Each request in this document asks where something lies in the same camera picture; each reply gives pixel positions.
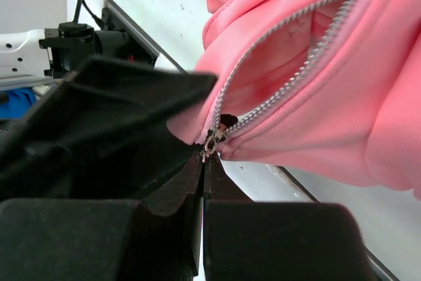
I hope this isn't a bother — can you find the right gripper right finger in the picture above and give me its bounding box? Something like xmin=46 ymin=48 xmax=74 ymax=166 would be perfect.
xmin=203 ymin=155 xmax=376 ymax=280

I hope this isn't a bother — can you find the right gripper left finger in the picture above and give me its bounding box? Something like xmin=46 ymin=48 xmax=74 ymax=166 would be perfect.
xmin=1 ymin=154 xmax=201 ymax=280

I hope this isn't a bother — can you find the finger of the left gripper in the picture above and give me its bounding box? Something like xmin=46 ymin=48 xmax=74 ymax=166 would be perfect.
xmin=1 ymin=58 xmax=216 ymax=199

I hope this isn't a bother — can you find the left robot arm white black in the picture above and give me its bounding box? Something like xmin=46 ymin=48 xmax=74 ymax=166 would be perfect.
xmin=1 ymin=9 xmax=216 ymax=200

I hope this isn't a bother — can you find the pink zip jacket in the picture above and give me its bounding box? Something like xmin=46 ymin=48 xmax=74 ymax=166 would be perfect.
xmin=168 ymin=0 xmax=420 ymax=197

